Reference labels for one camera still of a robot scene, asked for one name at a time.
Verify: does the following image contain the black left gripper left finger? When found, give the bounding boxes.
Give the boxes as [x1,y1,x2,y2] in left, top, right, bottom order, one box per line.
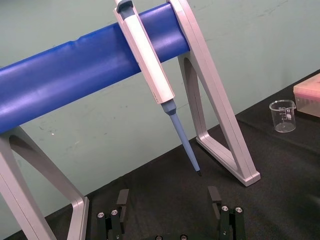
[96,188,130,240]

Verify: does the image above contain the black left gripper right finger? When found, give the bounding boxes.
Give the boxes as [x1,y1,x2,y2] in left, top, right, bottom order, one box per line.
[207,186,246,240]

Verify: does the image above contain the black table cloth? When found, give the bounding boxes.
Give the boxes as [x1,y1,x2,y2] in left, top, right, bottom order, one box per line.
[44,69,320,240]

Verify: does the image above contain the clear glass beaker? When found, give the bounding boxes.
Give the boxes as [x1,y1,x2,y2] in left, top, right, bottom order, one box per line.
[268,99,297,133]

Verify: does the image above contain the pink pipette tip box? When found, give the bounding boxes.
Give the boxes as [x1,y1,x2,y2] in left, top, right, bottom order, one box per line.
[293,72,320,118]

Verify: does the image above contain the blue and grey pipette stand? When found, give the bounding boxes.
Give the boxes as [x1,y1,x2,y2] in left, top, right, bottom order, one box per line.
[0,0,261,240]

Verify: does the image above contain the white and blue pipette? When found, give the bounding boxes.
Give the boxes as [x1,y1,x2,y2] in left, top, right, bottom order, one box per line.
[112,0,202,178]

